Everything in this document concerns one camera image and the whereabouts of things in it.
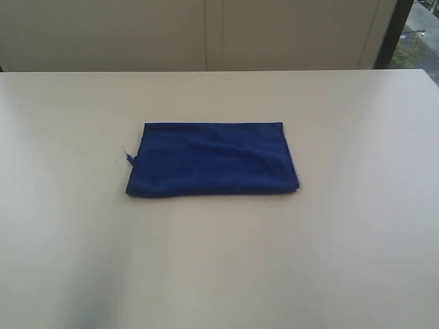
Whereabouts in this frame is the blue microfiber towel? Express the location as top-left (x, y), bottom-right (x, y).
top-left (126, 122), bottom-right (300, 198)

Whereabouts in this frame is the dark window frame post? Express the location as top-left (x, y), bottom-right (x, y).
top-left (373, 0), bottom-right (414, 69)

